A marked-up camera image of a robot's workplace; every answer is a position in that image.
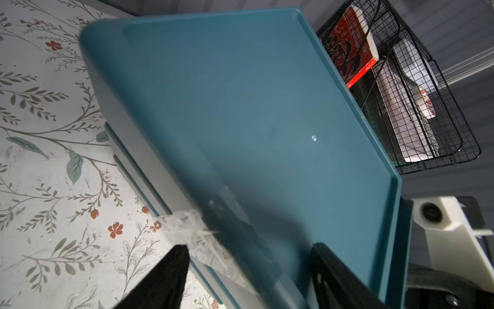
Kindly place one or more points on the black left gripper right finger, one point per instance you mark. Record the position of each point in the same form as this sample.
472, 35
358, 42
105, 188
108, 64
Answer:
336, 286

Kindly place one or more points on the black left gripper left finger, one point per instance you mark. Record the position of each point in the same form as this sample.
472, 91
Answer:
164, 286

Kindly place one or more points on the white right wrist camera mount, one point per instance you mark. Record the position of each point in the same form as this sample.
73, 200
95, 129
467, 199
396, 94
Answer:
452, 242

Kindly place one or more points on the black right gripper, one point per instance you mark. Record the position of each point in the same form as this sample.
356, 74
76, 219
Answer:
428, 288

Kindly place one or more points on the white checkered notebook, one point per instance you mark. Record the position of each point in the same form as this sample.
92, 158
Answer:
402, 105

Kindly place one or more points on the floral table mat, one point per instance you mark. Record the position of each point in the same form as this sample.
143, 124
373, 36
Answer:
73, 232

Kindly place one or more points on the black wire desk organizer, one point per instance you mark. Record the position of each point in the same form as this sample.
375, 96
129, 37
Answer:
397, 43

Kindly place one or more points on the teal drawer cabinet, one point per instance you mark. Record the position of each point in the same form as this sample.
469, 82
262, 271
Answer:
242, 118

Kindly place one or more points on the red book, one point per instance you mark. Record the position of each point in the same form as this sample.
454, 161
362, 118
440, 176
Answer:
351, 46

